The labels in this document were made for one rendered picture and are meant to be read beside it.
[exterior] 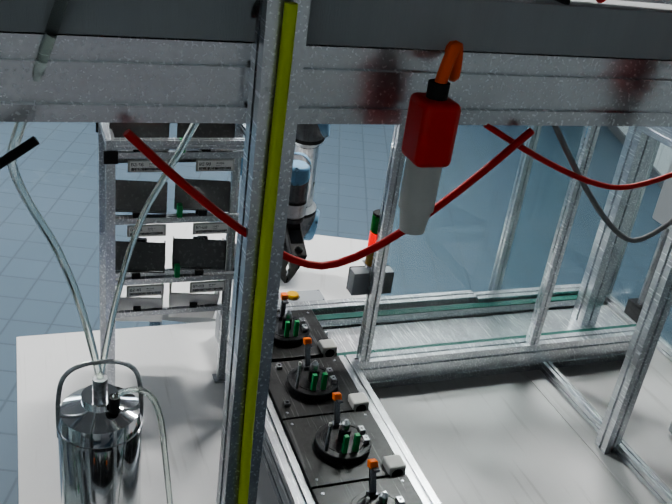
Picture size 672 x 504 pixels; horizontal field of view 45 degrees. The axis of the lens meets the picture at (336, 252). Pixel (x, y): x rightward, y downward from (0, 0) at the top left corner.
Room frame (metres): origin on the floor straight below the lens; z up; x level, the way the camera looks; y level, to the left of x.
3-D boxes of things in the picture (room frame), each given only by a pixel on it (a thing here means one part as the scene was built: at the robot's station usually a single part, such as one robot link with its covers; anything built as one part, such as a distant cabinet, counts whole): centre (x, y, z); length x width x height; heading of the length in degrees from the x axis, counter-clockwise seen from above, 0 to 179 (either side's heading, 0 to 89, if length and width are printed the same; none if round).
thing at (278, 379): (1.80, 0.01, 1.01); 0.24 x 0.24 x 0.13; 23
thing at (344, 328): (2.13, -0.17, 0.91); 0.84 x 0.28 x 0.10; 113
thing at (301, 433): (1.57, -0.08, 1.01); 0.24 x 0.24 x 0.13; 23
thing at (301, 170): (2.08, 0.14, 1.43); 0.09 x 0.08 x 0.11; 2
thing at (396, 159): (1.97, -0.12, 1.46); 0.03 x 0.03 x 1.00; 23
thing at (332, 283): (2.58, 0.28, 0.84); 0.90 x 0.70 x 0.03; 93
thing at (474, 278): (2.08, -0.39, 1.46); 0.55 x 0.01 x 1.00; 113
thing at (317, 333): (2.03, 0.11, 0.96); 0.24 x 0.24 x 0.02; 23
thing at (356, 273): (2.00, -0.11, 1.29); 0.12 x 0.05 x 0.25; 113
